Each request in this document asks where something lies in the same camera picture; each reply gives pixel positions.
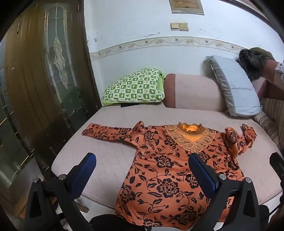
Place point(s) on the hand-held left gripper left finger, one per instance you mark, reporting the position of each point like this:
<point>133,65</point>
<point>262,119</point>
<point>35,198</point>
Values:
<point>85,168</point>

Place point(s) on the grey pillow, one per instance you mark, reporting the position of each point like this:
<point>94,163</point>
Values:
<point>233,86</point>

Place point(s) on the small striped sofa cushion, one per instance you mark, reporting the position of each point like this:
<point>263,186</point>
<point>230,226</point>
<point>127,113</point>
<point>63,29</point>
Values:
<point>266,126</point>

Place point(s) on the wall electrical panel box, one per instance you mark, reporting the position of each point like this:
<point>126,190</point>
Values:
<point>186,6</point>

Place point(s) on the wall light switch plate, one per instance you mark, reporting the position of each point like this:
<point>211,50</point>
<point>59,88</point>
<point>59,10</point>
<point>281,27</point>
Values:
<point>179,26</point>

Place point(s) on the wooden door with glass panel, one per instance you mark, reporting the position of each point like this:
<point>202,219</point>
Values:
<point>28,88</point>

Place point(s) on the green checkered pillow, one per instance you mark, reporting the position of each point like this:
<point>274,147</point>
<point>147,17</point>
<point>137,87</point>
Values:
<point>133,88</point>

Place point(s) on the orange floral blouse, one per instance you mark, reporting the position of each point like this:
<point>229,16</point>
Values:
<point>168,177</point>

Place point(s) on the white patterned cloth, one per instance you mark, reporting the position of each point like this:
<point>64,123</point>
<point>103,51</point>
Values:
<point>280,70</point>

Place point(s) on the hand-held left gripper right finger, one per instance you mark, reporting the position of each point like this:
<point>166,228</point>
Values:
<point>202,175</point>

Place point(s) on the pink sofa armrest bolster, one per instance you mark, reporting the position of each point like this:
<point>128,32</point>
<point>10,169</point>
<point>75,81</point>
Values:
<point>195,91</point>

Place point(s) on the large striped sofa backrest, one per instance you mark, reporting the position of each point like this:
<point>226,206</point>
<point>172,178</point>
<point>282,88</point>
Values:
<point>276,108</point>

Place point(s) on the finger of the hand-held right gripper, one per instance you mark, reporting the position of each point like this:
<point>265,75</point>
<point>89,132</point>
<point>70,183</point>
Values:
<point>277,164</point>

